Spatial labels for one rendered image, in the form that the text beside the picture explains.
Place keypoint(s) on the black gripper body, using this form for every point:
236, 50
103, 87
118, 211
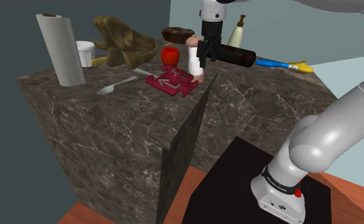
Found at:
211, 31

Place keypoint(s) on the white figure with pink head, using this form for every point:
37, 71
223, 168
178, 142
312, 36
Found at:
194, 66

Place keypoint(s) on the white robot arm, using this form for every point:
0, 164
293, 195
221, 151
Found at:
321, 136

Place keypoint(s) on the silver utensil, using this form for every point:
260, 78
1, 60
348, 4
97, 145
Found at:
144, 73

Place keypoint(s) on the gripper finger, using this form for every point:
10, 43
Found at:
215, 51
202, 52

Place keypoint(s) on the dark cylinder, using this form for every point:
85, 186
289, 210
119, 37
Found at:
236, 56

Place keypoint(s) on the blue and yellow tool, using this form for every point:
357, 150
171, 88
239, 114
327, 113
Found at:
275, 64

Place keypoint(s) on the dark robot stand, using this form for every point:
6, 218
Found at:
228, 186

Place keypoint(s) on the silver spoon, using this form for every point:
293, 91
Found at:
107, 89

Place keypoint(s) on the white paper towel roll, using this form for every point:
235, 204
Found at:
63, 52

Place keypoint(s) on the white ribbed cup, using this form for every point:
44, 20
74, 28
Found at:
85, 53

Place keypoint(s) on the olive dinosaur skull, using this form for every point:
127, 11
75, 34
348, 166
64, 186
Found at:
126, 42

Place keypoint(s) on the red flat board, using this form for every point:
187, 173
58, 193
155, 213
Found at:
169, 82

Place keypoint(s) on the chocolate donut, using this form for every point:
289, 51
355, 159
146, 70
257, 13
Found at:
175, 34

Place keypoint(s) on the dark thin upright panel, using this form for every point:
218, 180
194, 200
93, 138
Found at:
182, 149

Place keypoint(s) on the cream pump bottle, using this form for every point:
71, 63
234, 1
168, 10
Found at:
236, 36

